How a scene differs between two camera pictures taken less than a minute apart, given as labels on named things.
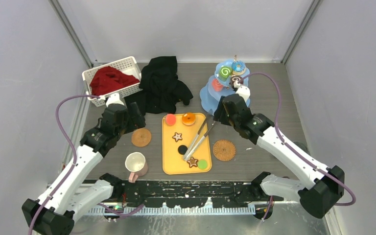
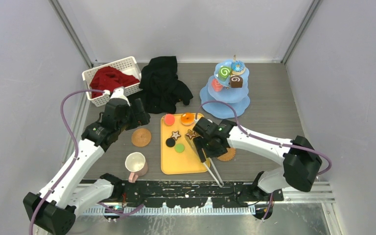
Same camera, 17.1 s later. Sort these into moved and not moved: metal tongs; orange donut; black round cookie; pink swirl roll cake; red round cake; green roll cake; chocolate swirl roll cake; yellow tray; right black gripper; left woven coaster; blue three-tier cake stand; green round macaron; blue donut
Moved: black round cookie; green round macaron; right black gripper; metal tongs
Not moved: red round cake; chocolate swirl roll cake; green roll cake; orange donut; blue three-tier cake stand; yellow tray; pink swirl roll cake; left woven coaster; blue donut
